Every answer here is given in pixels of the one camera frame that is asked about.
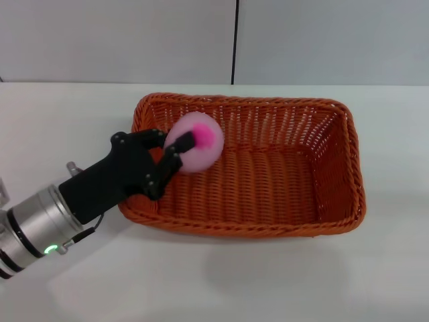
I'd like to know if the orange woven rectangular basket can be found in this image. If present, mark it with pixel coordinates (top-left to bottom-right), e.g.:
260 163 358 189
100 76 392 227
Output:
117 93 366 239

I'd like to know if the pink foam ball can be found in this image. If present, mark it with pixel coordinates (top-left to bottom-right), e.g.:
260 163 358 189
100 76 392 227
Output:
163 112 225 174

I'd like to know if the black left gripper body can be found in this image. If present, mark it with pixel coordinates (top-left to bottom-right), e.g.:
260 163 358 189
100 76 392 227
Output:
58 131 158 226

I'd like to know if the black thin cable with plug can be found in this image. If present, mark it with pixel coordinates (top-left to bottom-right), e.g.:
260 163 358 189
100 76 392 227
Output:
57 213 105 255

